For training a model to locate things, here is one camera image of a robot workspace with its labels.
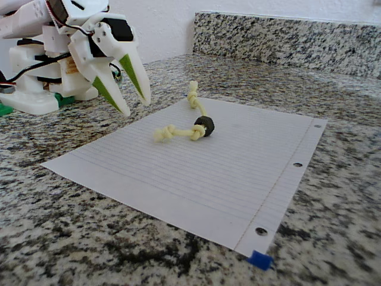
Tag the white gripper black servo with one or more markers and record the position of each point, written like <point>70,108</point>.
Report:
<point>105,40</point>

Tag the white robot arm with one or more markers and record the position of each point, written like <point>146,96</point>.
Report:
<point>29,18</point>

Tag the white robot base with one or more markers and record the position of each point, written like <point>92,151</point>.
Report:
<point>29,101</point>

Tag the motor controller board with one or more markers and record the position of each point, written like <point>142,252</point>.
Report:
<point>117,76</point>

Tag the green clamp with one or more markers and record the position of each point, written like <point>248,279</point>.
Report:
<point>64,99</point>
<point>5,110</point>

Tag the lined white paper sheet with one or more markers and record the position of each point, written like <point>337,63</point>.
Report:
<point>178,172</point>

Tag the blue tape piece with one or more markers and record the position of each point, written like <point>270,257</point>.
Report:
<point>260,259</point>

